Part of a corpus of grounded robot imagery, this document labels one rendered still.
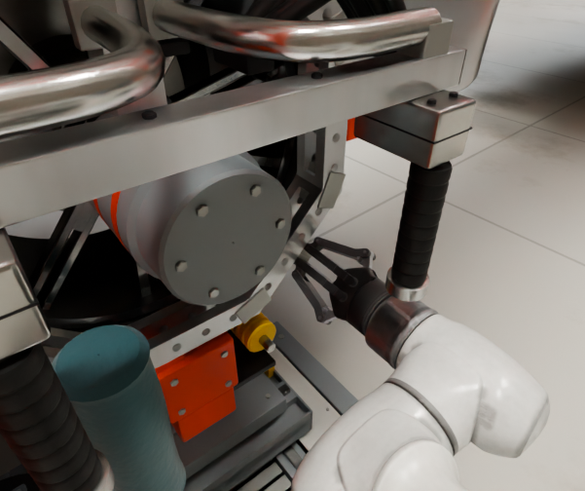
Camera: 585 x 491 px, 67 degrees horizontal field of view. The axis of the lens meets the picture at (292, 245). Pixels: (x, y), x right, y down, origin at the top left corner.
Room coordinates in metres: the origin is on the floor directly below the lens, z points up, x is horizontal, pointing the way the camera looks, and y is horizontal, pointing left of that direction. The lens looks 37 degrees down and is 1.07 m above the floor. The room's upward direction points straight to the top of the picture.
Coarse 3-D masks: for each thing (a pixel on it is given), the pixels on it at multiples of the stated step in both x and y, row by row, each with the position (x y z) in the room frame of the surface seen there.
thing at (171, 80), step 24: (0, 0) 0.58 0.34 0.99; (24, 0) 0.60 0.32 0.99; (48, 0) 0.61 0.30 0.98; (24, 24) 0.59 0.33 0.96; (48, 24) 0.61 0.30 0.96; (0, 48) 0.57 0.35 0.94; (48, 48) 0.60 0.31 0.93; (72, 48) 0.62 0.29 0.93; (0, 72) 0.57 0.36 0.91; (168, 72) 0.70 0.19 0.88; (168, 96) 0.70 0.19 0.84
